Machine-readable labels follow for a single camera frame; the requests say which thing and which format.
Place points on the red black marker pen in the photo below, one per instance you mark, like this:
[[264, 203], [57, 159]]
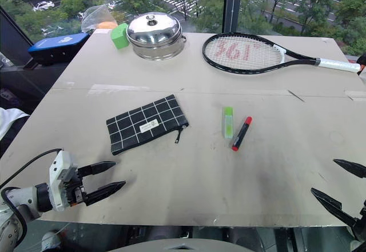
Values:
[[242, 133]]

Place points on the black white tennis racket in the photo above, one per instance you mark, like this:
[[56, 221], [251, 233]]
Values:
[[246, 52]]

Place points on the grey rounded robot base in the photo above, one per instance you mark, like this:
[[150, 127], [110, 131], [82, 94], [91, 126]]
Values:
[[177, 244]]

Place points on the white cloth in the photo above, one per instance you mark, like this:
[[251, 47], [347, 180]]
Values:
[[10, 120]]

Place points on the stainless steel lidded pot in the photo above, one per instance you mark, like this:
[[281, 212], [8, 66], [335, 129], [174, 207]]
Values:
[[155, 35]]

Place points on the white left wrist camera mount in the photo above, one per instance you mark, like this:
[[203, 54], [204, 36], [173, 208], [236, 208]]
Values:
[[59, 182]]

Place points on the black window frame post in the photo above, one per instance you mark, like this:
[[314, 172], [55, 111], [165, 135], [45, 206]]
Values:
[[232, 4]]

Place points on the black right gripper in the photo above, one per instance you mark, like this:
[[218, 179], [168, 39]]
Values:
[[361, 226]]

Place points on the orange round object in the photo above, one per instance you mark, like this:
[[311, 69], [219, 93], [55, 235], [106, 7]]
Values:
[[107, 25]]

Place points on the clear plastic bag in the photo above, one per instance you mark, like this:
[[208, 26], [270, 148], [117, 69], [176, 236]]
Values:
[[95, 17]]

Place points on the black grid pencil pouch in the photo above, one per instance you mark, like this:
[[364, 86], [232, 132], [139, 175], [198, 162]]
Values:
[[144, 123]]

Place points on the green foam cube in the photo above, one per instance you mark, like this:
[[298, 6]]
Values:
[[119, 36]]

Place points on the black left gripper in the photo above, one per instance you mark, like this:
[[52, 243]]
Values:
[[72, 184]]

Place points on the blue black device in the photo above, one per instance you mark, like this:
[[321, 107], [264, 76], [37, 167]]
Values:
[[55, 46]]

